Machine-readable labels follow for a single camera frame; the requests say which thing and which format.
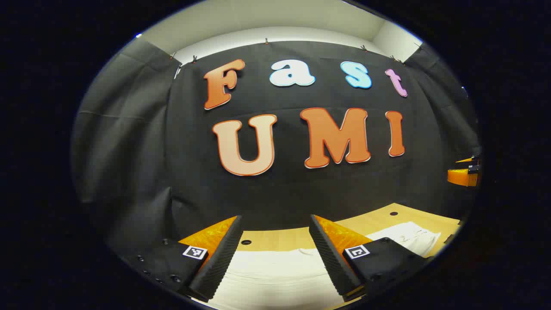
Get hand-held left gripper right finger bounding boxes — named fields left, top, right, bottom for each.
left=309, top=214, right=431, bottom=302

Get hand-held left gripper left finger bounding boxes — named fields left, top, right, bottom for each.
left=123, top=215, right=244, bottom=302

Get white jeans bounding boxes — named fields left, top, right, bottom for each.
left=202, top=221, right=442, bottom=310

